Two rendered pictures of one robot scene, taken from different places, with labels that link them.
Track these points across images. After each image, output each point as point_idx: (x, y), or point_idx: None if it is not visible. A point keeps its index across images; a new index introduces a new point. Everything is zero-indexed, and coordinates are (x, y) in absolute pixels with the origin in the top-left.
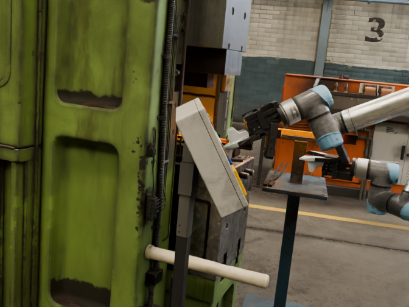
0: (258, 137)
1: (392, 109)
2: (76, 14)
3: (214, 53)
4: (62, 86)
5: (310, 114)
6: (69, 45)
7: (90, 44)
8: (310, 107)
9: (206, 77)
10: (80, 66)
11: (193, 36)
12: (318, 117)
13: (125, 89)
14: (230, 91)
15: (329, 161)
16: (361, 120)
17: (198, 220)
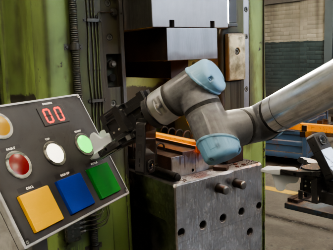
0: (117, 145)
1: (327, 88)
2: (20, 16)
3: (157, 35)
4: (17, 92)
5: (182, 107)
6: (19, 49)
7: (29, 44)
8: (179, 96)
9: (169, 66)
10: (27, 68)
11: (129, 18)
12: (189, 111)
13: (36, 90)
14: (253, 79)
15: (303, 174)
16: (284, 111)
17: (164, 243)
